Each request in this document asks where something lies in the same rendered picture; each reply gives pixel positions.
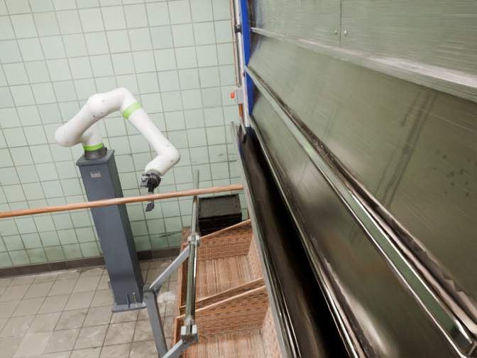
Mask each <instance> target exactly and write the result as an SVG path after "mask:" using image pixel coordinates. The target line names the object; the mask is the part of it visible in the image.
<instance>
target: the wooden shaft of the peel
mask: <svg viewBox="0 0 477 358"><path fill-rule="evenodd" d="M234 190H243V184H235V185H224V186H217V187H211V188H200V189H194V190H182V191H175V192H164V193H158V194H151V195H139V196H133V197H122V198H116V199H109V200H97V201H91V202H80V203H73V204H67V205H56V206H49V207H38V208H31V209H25V210H14V211H7V212H0V218H7V217H18V216H24V215H36V214H42V213H49V212H60V211H66V210H78V209H84V208H90V207H101V206H108V205H120V204H126V203H132V202H143V201H150V200H162V199H168V198H174V197H185V196H192V195H203V194H209V193H216V192H227V191H234Z"/></svg>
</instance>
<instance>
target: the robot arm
mask: <svg viewBox="0 0 477 358"><path fill-rule="evenodd" d="M117 111H119V112H120V113H121V114H122V115H123V116H124V117H125V118H126V119H127V120H128V122H129V123H130V124H131V125H132V126H133V127H134V128H135V129H136V130H137V131H138V132H139V133H140V134H141V135H142V136H143V137H144V138H145V139H146V140H147V142H148V143H149V144H150V145H151V146H152V147H153V149H154V150H155V151H156V152H157V154H158V156H157V157H156V158H155V159H154V160H153V161H151V162H150V163H149V164H148V165H147V166H146V169H145V172H146V173H142V176H143V177H142V178H141V180H142V181H141V184H140V187H145V188H146V190H147V195H151V194H154V189H156V188H157V187H158V186H159V184H160V181H161V180H162V179H164V177H163V176H164V175H165V174H166V173H167V172H168V171H169V170H170V169H171V168H172V167H173V166H174V165H176V164H177V163H178V162H179V161H180V152H179V151H178V150H177V149H176V148H175V147H174V146H173V145H172V144H171V143H170V142H169V141H168V140H167V139H166V138H165V136H164V135H163V134H162V133H161V132H160V130H159V129H158V128H157V126H156V125H155V124H154V123H153V121H152V120H151V118H150V117H149V116H148V114H147V112H146V111H145V109H144V108H143V107H142V106H141V105H140V103H139V102H138V100H137V99H136V98H135V97H134V96H133V94H132V93H131V92H130V91H129V90H128V89H126V88H118V89H115V90H112V91H110V92H106V93H102V94H94V95H92V96H91V97H90V98H89V99H88V101H87V103H86V104H85V105H84V106H83V108H82V109H81V110H80V111H79V113H78V114H77V115H76V116H75V117H74V118H72V119H71V120H70V121H69V122H67V123H66V124H65V125H63V126H61V127H60V128H59V129H57V131H56V132H55V140H56V142H57V143H58V144H59V145H60V146H62V147H66V148H68V147H72V146H75V145H77V144H79V143H81V144H82V147H83V149H84V155H83V157H84V159H85V160H96V159H99V158H103V157H105V156H106V155H107V152H106V151H107V147H105V146H104V144H103V141H102V135H101V131H100V128H99V123H98V121H99V120H100V119H102V118H104V117H106V116H107V115H109V114H111V113H113V112H117ZM148 192H149V193H148ZM154 207H155V205H154V200H150V201H148V204H147V206H146V212H150V211H152V209H154Z"/></svg>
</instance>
